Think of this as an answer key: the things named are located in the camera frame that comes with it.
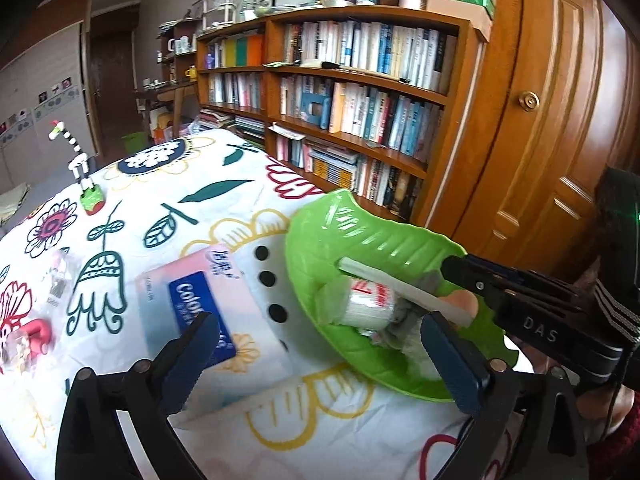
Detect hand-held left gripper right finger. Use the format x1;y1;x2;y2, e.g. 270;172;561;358
420;310;591;480

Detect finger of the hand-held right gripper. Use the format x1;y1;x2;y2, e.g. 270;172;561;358
470;280;516;321
441;254;596;303

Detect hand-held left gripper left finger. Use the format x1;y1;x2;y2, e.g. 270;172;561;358
55;312;221;480

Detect small crinkled plastic packet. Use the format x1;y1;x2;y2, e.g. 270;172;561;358
400;340;453;386

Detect orange sponge puff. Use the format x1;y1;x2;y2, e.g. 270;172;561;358
440;290;478;313

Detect white stick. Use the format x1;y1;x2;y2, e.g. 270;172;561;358
339;256;476;328

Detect green leaf-shaped plate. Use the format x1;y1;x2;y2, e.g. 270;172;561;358
284;188;508;403

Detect white bandage roll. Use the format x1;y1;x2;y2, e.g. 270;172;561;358
320;277;398;328

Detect clear plastic bag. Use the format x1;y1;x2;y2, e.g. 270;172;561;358
42;247;83;306

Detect plastic bag of cotton swabs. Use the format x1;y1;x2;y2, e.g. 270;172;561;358
0;322;36;376

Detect person's right forearm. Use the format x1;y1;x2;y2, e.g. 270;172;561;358
585;405;640;480

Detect person's right hand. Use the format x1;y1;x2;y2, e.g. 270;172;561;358
575;385;638;443

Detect tissue pack with blue label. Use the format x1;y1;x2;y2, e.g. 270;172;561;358
134;247;298;428

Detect light wooden door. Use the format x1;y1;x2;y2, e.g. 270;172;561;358
415;0;640;271

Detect striped giraffe figurine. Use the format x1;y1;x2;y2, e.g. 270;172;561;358
47;120;106;216

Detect wooden bookshelf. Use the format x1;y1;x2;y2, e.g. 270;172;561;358
195;5;488;228

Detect rows of books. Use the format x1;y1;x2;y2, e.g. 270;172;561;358
205;20;458;211

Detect folded white cloth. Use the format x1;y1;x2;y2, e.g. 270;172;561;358
0;182;31;226

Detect wooden desk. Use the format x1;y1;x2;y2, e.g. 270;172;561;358
134;80;201;136

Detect dark wooden door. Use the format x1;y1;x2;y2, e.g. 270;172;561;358
89;5;151;161

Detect wooden desk hutch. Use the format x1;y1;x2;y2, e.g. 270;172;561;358
157;20;201;86

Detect white wardrobe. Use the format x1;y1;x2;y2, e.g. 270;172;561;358
0;0;93;196

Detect white storage rack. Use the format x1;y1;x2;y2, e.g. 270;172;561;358
202;0;240;28

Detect blue frame on shelf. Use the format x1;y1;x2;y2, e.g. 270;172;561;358
300;92;332;128

